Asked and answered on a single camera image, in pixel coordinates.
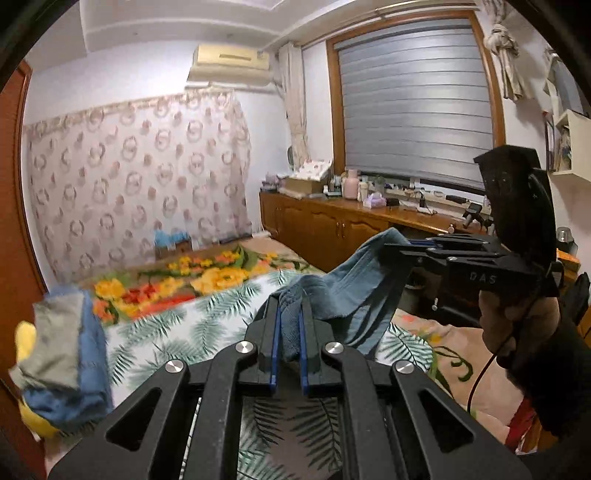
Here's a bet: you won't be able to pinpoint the teal blue shorts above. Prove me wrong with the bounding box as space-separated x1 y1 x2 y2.
276 228 411 362

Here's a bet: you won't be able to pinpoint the person right hand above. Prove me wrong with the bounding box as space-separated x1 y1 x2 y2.
479 291 560 360

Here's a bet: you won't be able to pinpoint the palm leaf bed sheet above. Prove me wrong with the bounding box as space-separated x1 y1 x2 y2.
103 268 440 480

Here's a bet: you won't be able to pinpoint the wooden sideboard cabinet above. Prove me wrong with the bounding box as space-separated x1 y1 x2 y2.
258 190 581 287

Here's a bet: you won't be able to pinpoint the floral blanket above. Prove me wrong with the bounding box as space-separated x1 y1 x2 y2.
80 238 523 442

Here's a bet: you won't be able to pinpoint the cardboard box with blue cloth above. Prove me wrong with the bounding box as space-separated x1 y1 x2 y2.
154 230 192 260

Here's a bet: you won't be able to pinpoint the pink bottle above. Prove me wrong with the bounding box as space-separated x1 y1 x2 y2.
342 169 360 201

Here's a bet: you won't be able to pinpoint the polka dot gift box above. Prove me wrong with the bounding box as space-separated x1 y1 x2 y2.
283 160 332 195

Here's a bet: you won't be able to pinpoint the blue denim folded jeans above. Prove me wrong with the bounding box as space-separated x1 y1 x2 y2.
18 286 113 433

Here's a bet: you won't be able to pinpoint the grey window blind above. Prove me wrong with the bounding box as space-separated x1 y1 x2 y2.
330 13 495 191

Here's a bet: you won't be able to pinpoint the grey folded pants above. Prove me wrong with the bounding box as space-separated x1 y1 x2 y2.
9 290 85 390

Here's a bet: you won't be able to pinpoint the yellow plush toy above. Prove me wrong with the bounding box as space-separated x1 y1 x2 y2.
14 321 59 441

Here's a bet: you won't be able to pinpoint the brown louvered wardrobe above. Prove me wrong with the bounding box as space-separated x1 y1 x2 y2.
1 62 46 479

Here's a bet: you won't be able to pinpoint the beige tied window curtain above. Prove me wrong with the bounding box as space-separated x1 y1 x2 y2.
277 42 310 171

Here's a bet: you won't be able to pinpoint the white air conditioner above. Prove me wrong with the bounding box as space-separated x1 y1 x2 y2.
187 44 273 87

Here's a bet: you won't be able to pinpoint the white wall shelf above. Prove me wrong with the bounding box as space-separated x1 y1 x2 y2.
542 50 591 184

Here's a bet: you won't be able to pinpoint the patterned wall curtain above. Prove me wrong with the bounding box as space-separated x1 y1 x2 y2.
25 89 252 283

